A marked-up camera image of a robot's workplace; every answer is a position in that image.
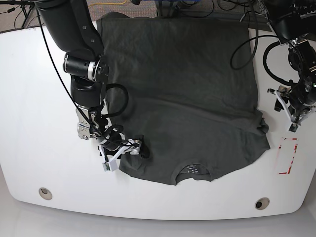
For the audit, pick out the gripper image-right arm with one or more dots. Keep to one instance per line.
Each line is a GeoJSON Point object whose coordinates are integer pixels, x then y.
{"type": "Point", "coordinates": [296, 111]}

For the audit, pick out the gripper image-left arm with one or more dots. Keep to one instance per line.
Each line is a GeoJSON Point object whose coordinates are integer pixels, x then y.
{"type": "Point", "coordinates": [114, 146]}

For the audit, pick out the dark grey T-shirt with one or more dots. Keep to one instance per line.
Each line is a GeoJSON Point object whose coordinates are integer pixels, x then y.
{"type": "Point", "coordinates": [199, 118]}

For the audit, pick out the red tape rectangle marking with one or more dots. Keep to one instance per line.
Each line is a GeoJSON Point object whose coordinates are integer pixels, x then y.
{"type": "Point", "coordinates": [286, 154]}

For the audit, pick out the black tripod stand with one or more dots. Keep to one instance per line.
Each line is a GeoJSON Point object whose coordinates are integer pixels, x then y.
{"type": "Point", "coordinates": [16, 14]}

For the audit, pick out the wrist camera on image-right arm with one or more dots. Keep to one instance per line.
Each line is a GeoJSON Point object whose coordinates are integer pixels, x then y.
{"type": "Point", "coordinates": [294, 127]}

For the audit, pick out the wrist camera on image-left arm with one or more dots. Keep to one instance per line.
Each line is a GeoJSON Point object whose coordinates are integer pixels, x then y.
{"type": "Point", "coordinates": [110, 166]}

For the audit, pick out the right table cable grommet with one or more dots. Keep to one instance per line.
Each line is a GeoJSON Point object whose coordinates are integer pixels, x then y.
{"type": "Point", "coordinates": [262, 203]}

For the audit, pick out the table cable grommet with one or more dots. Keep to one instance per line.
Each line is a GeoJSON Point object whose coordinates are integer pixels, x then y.
{"type": "Point", "coordinates": [262, 203]}
{"type": "Point", "coordinates": [45, 193]}

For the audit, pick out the left table cable grommet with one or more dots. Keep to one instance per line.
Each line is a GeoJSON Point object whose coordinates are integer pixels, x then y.
{"type": "Point", "coordinates": [45, 193]}

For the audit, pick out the grey metal frame background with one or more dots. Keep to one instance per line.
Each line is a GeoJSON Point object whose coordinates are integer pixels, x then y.
{"type": "Point", "coordinates": [167, 8]}

